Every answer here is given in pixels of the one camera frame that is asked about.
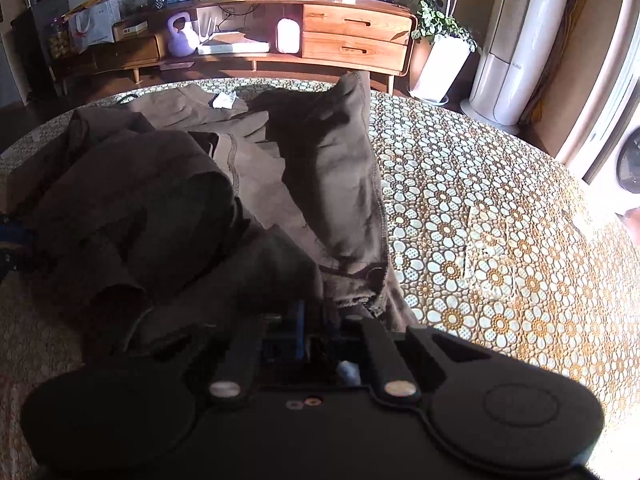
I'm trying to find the flat cream box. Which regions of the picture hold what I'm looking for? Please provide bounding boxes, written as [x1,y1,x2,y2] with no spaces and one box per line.
[112,19,149,42]

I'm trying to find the purple kettlebell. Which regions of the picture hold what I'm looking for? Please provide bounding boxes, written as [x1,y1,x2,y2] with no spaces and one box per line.
[166,11,201,58]

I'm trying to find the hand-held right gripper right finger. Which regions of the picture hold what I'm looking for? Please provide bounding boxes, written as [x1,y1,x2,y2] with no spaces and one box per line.
[310,312,493,406]

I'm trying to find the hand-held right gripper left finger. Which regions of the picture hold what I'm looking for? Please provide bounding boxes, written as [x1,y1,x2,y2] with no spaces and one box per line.
[122,300,307,405]

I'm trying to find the potted plant in white pot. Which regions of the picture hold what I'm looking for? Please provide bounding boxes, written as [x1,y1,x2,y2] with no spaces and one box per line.
[400,0,478,103]

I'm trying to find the white router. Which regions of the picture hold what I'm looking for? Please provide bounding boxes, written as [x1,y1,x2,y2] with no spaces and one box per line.
[197,17,271,56]

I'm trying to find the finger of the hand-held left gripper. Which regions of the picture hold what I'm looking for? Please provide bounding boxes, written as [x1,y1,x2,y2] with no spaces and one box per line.
[0,212,33,281]

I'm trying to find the clear snack jar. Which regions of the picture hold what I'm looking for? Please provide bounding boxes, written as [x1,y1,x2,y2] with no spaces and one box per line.
[47,17,71,58]

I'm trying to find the wooden console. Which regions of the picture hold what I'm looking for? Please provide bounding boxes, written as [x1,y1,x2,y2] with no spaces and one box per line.
[52,0,418,96]

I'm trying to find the black cabinet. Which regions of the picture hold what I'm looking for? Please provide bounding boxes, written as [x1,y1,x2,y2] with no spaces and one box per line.
[10,0,66,106]

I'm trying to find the white gift bag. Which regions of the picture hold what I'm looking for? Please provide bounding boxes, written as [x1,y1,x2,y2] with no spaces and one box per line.
[67,0,122,53]

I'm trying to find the small white appliance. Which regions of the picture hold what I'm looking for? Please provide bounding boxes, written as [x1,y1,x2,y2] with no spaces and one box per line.
[276,17,302,54]

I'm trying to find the white washing machine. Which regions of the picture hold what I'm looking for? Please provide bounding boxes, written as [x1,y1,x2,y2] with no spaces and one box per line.
[612,127,640,216]

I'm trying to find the brown curtain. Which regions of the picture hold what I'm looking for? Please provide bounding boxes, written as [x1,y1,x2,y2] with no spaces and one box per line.
[517,0,628,156]

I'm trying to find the white standing air conditioner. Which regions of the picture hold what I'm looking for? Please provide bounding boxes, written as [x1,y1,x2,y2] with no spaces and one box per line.
[467,0,581,126]

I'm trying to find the brown t-shirt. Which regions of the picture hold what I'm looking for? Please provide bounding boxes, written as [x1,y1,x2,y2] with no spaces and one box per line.
[20,71,421,361]

